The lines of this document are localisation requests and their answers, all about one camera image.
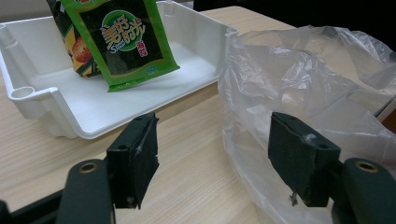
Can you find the clear plastic bag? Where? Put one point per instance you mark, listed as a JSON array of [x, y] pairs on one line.
[[311, 77]]

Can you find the green seaweed packet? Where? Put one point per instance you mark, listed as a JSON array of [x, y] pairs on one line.
[[130, 37]]

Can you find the white plastic bin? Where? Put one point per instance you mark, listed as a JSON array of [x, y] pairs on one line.
[[93, 102]]

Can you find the black yellow chips packet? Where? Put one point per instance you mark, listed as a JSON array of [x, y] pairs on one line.
[[77, 53]]

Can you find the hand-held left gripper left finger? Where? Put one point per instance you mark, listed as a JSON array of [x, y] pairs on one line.
[[134, 158]]

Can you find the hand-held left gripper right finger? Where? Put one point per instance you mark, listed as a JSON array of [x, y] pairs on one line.
[[302, 158]]

